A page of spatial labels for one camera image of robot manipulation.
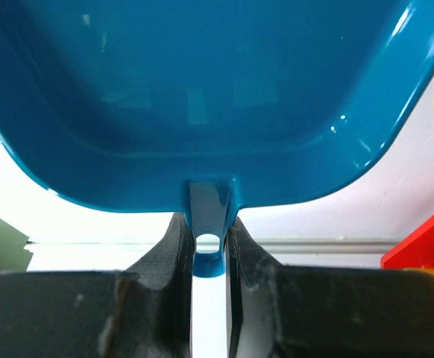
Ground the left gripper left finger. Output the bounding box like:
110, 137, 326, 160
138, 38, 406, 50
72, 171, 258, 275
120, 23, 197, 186
0, 213, 195, 357

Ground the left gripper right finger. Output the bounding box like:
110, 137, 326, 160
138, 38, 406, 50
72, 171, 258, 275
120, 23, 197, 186
225, 220, 434, 357

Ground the blue plastic dustpan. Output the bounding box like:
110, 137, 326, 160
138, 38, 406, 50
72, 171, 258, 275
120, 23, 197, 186
0, 0, 434, 280

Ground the red plastic tray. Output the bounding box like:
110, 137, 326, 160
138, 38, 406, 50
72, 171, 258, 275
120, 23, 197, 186
380, 215, 434, 269

